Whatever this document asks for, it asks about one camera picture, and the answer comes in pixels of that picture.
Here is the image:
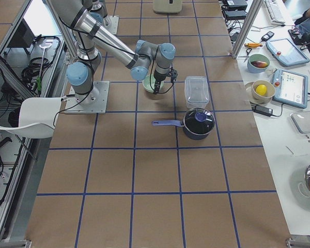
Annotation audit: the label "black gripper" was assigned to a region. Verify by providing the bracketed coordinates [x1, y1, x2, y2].
[153, 67, 178, 95]

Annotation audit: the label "green bowl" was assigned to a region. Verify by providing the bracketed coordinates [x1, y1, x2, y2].
[142, 75, 163, 94]

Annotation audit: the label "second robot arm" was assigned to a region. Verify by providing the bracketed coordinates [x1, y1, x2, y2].
[87, 1, 178, 95]

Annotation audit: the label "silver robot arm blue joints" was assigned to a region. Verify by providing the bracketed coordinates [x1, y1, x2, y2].
[51, 1, 178, 105]

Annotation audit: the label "light blue bowl with fruit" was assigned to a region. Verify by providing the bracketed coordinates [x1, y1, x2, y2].
[247, 54, 270, 73]

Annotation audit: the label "beige bowl with lemon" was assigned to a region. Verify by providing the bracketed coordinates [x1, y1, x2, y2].
[251, 80, 275, 103]

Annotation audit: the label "clear plastic container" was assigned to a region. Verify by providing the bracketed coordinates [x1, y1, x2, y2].
[184, 76, 209, 109]

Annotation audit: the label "blue pot with glass lid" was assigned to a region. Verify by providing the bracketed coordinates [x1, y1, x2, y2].
[152, 107, 215, 140]

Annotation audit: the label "beige device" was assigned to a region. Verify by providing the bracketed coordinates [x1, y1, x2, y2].
[152, 0, 182, 13]

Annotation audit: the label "scissors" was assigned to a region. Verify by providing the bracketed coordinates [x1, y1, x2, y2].
[244, 48, 252, 62]

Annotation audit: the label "yellow lemon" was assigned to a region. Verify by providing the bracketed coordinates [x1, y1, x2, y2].
[255, 84, 267, 96]

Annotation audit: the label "black power adapter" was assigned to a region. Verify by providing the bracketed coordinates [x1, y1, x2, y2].
[252, 105, 273, 117]

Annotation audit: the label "white chair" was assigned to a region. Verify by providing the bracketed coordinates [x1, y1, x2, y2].
[0, 97, 61, 138]

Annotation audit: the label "far teach pendant tablet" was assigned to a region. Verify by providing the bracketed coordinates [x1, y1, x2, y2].
[266, 38, 310, 67]

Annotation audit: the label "teach pendant tablet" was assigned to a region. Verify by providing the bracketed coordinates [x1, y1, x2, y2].
[272, 69, 308, 109]
[266, 38, 310, 67]

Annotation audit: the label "near teach pendant tablet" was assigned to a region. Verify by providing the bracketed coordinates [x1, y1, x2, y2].
[272, 69, 308, 109]

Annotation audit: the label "white keyboard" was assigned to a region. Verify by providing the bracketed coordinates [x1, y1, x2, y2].
[263, 0, 285, 24]

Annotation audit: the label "grey scale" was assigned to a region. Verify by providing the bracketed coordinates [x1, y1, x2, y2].
[290, 111, 310, 134]

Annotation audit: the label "orange handled tool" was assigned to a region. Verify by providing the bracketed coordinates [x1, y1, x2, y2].
[244, 42, 263, 49]

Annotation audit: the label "aluminium frame post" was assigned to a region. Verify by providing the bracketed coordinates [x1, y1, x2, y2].
[231, 0, 263, 59]

